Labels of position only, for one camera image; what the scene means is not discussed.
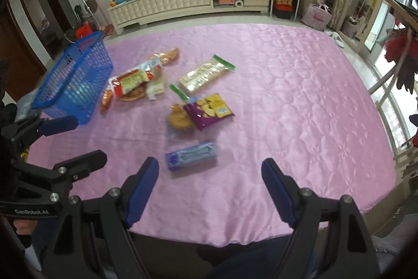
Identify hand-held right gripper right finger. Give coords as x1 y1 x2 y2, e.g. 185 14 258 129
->
260 157 381 279

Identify pink quilted blanket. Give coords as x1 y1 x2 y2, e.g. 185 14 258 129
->
24 23 397 248

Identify small white snack packet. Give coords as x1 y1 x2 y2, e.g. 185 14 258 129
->
145 76 165 101

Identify round flatbread packet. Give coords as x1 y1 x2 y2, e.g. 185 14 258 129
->
118 86 147 102

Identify red yellow snack packet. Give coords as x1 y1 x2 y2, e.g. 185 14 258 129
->
109 61 162 96

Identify hanging red black clothes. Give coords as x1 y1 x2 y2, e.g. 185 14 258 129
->
382 27 418 96

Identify blue snack packet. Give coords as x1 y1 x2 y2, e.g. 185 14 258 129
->
164 141 219 172

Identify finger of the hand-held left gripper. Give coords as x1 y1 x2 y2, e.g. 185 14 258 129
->
9 115 79 149
16 150 108 201

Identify black bag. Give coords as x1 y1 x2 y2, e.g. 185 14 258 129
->
63 27 79 46

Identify bun in clear packet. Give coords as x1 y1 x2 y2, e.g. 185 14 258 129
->
167 84 196 132

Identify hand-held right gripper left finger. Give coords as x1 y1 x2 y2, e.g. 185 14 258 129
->
41 156 160 279

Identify person's dark trousers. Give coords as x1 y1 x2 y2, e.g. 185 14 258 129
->
196 235 321 279

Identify small orange snack packet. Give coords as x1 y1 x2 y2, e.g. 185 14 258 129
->
100 89 113 112

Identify white tufted TV cabinet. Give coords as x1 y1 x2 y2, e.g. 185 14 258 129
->
107 0 271 35

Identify person's left hand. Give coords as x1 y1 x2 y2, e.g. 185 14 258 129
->
13 219 38 248

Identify cartoon print bread packet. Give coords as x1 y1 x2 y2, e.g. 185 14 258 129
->
147 48 181 70

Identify green-ended cracker pack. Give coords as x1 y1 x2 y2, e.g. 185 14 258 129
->
178 54 236 93

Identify red black box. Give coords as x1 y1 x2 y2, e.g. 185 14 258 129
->
272 3 294 20

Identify purple yellow cracker packet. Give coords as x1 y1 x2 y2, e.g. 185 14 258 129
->
183 93 236 131

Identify blue plastic basket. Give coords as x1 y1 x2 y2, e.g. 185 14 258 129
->
32 31 114 126

